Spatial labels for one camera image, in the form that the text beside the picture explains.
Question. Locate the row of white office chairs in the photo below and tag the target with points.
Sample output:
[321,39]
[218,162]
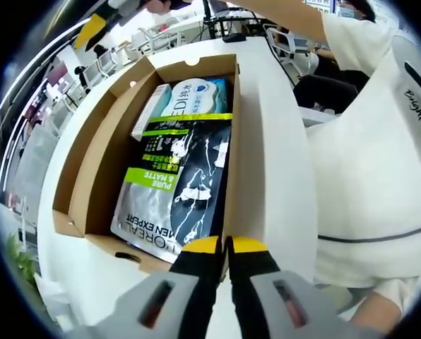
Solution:
[154,39]

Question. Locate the white blue wet wipes pack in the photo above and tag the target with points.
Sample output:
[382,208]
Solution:
[200,97]

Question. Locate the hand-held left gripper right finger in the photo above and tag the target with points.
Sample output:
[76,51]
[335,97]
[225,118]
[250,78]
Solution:
[288,307]

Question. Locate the green potted plant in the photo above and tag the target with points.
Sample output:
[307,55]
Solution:
[19,261]

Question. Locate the brown cardboard shoe box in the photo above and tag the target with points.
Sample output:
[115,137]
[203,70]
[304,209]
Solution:
[97,159]

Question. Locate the person in white shirt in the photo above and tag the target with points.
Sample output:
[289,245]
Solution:
[366,169]

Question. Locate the white mesh desk chair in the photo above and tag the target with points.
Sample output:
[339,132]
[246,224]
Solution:
[291,46]

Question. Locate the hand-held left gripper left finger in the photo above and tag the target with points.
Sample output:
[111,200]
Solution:
[168,307]

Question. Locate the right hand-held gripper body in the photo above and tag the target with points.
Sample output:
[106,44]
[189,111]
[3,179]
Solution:
[124,6]

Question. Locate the black green silver pouch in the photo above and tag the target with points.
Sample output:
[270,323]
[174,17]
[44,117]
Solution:
[196,183]

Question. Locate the slim white carton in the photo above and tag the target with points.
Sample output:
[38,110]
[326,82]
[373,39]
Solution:
[152,109]

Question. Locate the white translucent desk partition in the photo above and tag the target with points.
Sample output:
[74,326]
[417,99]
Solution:
[41,162]

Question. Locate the black tripod stand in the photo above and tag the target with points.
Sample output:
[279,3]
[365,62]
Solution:
[224,21]

